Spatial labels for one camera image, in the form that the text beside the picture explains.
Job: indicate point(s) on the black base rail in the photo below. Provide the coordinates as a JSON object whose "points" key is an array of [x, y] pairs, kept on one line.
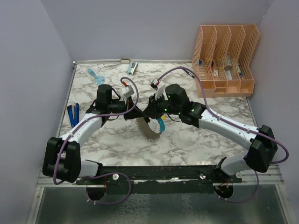
{"points": [[157, 179]]}

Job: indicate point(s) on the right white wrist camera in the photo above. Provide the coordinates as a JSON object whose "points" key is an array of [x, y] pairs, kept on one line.
{"points": [[159, 87]]}

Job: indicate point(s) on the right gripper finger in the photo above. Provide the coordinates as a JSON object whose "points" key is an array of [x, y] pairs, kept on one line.
{"points": [[153, 101], [149, 111]]}

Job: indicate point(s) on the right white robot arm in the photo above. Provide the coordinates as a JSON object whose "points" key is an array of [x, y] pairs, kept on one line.
{"points": [[259, 142]]}

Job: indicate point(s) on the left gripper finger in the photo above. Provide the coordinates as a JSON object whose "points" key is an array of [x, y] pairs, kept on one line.
{"points": [[134, 114], [130, 103]]}

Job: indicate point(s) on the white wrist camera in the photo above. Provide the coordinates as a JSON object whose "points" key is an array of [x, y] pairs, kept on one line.
{"points": [[127, 91], [159, 87]]}

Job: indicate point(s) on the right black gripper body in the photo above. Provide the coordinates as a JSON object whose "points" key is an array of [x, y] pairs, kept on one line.
{"points": [[163, 108]]}

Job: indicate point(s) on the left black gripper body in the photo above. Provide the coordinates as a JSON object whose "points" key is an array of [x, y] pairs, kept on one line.
{"points": [[117, 107]]}

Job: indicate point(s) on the items in organizer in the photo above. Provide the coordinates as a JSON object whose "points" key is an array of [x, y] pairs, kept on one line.
{"points": [[222, 66]]}

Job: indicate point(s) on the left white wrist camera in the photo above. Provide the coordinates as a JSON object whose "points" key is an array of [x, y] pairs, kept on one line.
{"points": [[127, 91]]}

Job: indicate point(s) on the orange desk file organizer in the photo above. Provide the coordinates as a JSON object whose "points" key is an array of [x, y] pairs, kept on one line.
{"points": [[241, 38]]}

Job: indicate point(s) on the blue packaged item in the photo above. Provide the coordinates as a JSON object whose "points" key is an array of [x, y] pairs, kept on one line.
{"points": [[95, 78]]}

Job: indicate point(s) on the light blue white stapler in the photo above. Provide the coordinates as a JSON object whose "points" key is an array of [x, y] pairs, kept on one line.
{"points": [[132, 67]]}

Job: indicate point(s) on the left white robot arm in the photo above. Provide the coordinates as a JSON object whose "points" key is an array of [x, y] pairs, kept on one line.
{"points": [[62, 159]]}

